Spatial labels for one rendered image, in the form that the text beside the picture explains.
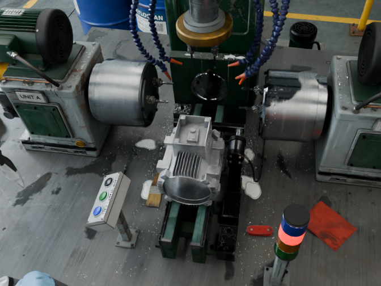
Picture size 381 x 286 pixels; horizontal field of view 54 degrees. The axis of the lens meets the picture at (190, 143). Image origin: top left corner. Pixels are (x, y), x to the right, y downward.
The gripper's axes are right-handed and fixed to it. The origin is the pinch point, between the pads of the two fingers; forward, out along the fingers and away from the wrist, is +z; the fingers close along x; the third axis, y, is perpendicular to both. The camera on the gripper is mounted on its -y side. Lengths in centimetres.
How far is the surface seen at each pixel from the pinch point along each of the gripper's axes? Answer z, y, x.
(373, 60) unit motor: -16, 19, 115
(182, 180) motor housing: 12, -1, 56
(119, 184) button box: 3.8, 10.1, 37.3
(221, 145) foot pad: 1, 5, 71
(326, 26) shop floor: -16, -216, 226
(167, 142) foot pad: -3, 0, 54
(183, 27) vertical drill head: -36, -3, 68
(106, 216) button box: 8.9, 18.6, 32.4
